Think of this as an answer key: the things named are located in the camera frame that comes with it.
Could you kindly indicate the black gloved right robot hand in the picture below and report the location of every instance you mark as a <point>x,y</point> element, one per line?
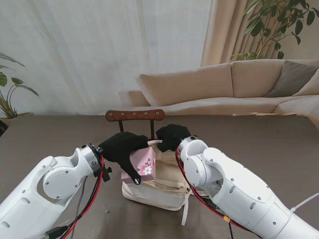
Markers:
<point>172,137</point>

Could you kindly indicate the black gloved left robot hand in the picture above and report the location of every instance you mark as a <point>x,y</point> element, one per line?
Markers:
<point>119,147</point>

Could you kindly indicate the pink floral jewelry box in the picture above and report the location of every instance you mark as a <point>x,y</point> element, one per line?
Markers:
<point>145,164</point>

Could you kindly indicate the brown wooden jewelry stand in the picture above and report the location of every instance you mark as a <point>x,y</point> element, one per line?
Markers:
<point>134,114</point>

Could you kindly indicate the cream leather zip bag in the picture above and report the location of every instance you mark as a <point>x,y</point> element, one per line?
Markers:
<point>162,196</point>

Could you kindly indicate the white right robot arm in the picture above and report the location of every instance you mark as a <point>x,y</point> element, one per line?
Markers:
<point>236,189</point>

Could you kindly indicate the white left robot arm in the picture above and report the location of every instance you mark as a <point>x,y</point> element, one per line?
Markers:
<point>37,194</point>

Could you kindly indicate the beige sofa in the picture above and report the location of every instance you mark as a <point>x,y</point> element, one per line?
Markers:
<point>199,82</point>

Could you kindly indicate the white sheer curtain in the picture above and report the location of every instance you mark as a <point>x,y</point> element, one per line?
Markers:
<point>99,49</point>

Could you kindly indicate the beige plant pot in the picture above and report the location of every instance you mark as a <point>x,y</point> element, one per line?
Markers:
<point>22,115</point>

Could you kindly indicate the black object at table edge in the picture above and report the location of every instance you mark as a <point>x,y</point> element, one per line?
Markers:
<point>2,128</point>

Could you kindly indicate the beige curtain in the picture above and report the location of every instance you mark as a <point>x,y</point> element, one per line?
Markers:
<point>224,30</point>

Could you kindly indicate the broad-leaf potted plant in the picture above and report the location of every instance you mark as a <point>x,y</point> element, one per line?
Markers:
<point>17,81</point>

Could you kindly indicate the grey sofa cushion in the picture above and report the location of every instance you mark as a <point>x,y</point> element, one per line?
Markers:
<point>291,79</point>

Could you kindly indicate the tall green leafy plant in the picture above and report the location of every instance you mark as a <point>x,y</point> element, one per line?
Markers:
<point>259,25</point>

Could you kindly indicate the white zip tie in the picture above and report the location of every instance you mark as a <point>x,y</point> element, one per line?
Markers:
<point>304,203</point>

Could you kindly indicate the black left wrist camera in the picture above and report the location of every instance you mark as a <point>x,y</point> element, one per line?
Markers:
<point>106,174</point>

